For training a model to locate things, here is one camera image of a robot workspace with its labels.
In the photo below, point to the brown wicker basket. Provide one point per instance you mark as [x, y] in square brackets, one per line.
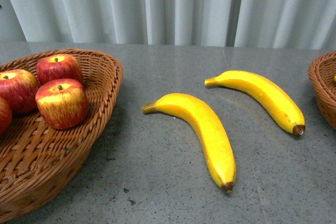
[321, 73]
[37, 161]

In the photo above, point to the pale grey curtain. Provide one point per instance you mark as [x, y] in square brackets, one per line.
[299, 24]

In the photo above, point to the yellow banana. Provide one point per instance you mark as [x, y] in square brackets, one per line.
[273, 99]
[209, 129]

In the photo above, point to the red apple in basket back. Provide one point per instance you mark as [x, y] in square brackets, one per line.
[59, 66]

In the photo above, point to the left brown wicker basket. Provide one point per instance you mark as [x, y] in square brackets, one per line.
[37, 161]

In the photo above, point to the red yellow apple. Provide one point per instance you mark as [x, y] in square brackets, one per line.
[62, 103]

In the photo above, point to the right brown wicker basket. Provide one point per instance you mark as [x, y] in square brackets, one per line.
[321, 73]

